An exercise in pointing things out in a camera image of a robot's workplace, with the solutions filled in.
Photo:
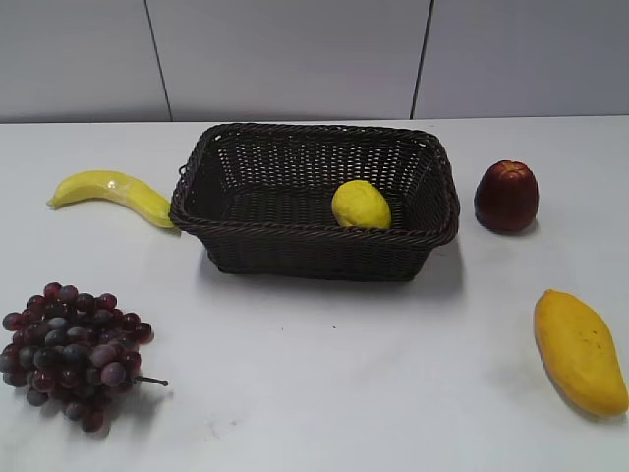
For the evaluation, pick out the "yellow banana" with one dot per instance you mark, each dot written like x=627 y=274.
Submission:
x=114 y=187

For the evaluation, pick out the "red apple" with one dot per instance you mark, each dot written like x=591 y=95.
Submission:
x=507 y=197

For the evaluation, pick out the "yellow lemon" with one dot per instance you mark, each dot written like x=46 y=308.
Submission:
x=358 y=203

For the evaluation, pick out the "dark red grape bunch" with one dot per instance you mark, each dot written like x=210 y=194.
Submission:
x=80 y=351

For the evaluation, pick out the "yellow mango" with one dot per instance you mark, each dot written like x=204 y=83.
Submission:
x=578 y=353

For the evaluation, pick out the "black wicker basket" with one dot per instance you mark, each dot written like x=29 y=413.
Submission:
x=258 y=196

